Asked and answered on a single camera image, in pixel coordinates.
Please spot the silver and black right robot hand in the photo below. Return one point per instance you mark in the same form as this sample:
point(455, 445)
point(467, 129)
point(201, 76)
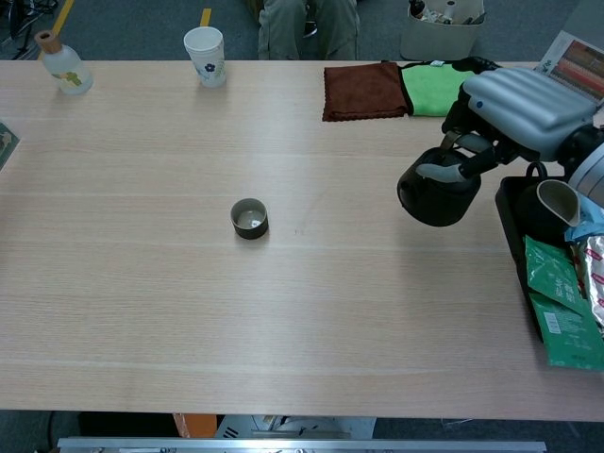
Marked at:
point(524, 108)

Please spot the dark ceramic tea cup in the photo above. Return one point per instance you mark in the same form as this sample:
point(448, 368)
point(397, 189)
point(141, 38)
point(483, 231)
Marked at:
point(249, 231)

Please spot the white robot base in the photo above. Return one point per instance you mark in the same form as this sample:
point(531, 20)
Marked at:
point(264, 427)

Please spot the colourful printed flat box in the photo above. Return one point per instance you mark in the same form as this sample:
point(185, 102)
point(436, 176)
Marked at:
point(580, 56)

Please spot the green microfibre cloth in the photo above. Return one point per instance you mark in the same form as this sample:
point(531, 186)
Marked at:
point(424, 94)

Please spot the dark pitcher with beige inside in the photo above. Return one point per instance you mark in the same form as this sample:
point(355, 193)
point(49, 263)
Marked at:
point(533, 212)

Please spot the black plastic tray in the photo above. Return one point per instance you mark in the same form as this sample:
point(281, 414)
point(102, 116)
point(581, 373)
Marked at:
point(512, 212)

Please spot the beige storage bin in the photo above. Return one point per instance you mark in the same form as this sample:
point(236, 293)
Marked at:
point(439, 40)

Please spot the light blue wipes packet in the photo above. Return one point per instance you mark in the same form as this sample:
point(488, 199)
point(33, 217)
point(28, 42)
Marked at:
point(590, 222)

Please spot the brown microfibre cloth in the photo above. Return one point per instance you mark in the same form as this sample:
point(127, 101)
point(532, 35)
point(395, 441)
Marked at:
point(363, 92)

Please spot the small green tea packet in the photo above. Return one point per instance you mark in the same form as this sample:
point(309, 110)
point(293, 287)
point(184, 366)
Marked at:
point(549, 273)

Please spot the silver foil packet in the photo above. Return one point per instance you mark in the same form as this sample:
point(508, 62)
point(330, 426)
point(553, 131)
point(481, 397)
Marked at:
point(595, 264)

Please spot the large green tea packet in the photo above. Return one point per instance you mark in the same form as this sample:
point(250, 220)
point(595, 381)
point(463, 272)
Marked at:
point(566, 335)

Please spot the person's legs in khaki trousers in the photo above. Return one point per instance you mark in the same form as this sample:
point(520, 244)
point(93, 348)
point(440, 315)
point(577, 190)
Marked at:
point(283, 33)

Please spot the white paper cup flower print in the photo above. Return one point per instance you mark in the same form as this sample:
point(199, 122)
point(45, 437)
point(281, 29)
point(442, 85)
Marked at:
point(207, 61)

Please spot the orange object under table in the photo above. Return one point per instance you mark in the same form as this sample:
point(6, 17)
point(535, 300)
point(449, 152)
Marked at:
point(198, 424)

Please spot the frosted glass bottle wooden cap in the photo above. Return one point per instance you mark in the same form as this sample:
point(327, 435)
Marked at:
point(68, 71)

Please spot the black metal stand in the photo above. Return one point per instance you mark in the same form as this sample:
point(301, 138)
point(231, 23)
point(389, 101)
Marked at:
point(19, 23)

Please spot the dark green printed card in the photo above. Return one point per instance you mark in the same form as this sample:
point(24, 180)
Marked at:
point(5, 144)

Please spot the aluminium profile rail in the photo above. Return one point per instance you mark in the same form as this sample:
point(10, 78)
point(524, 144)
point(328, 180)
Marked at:
point(283, 446)

